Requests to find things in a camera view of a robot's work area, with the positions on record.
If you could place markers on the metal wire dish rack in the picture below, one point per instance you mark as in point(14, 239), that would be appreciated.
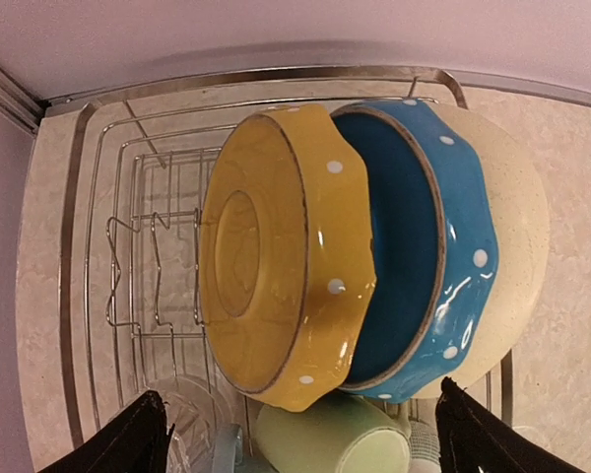
point(140, 164)

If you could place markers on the cream speckled plate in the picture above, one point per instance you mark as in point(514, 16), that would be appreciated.
point(521, 221)

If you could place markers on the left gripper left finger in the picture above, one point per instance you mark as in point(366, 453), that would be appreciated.
point(136, 440)

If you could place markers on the white patterned bowl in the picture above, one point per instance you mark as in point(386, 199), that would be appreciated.
point(424, 448)

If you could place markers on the clear drinking glass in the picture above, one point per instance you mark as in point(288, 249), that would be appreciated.
point(196, 412)

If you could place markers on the green ceramic mug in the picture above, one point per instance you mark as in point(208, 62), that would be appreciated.
point(338, 433)

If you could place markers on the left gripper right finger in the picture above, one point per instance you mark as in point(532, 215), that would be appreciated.
point(472, 439)

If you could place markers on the blue dotted plate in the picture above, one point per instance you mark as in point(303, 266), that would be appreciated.
point(434, 246)

